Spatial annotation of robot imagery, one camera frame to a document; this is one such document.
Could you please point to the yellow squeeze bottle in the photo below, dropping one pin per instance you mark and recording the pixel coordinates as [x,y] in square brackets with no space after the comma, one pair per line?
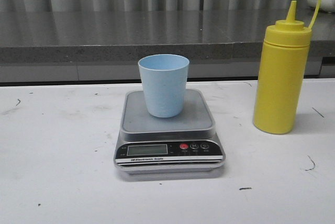
[283,60]

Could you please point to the silver digital kitchen scale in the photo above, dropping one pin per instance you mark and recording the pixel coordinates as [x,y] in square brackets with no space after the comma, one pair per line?
[183,146]

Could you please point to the light blue plastic cup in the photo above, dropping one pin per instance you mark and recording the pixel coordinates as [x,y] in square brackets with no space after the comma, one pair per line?
[163,78]

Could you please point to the grey stone counter ledge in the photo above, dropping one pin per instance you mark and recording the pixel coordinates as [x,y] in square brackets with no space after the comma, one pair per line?
[105,47]

